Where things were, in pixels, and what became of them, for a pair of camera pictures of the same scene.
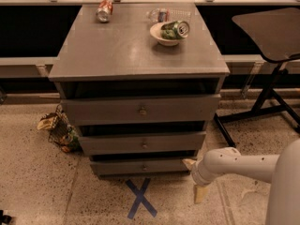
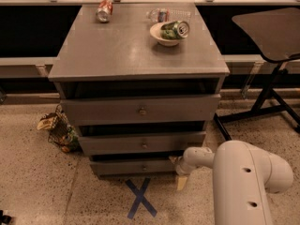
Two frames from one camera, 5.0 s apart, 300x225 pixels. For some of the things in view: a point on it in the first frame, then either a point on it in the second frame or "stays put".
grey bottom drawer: [139, 167] stays put
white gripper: [199, 173] -> [182, 168]
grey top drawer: [142, 110] stays put
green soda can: [175, 29] stays put
